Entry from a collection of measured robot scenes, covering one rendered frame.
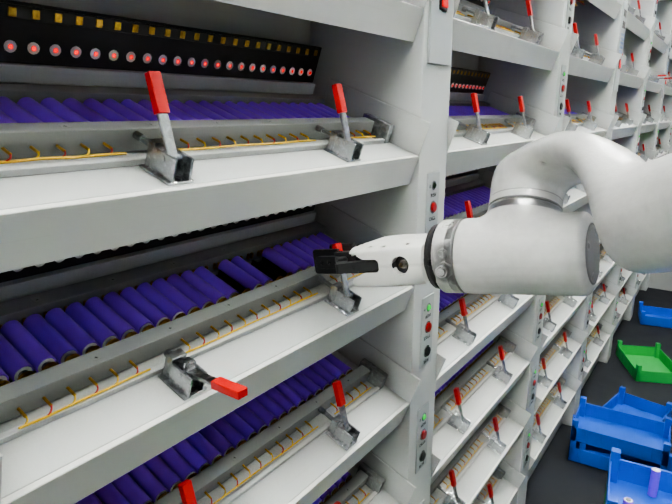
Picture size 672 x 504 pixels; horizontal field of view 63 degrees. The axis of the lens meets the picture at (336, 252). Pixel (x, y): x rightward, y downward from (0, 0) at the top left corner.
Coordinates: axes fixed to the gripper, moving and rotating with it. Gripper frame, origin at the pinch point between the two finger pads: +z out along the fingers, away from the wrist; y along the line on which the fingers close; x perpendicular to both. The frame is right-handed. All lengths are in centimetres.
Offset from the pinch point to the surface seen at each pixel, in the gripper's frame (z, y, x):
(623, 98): 0, 226, 24
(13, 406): 2.8, -40.4, -3.2
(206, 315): 3.2, -20.0, -2.0
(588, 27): -2, 156, 47
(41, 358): 5.7, -36.3, -1.0
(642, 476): -24, 69, -65
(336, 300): 0.1, -1.0, -5.5
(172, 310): 6.1, -22.0, -0.9
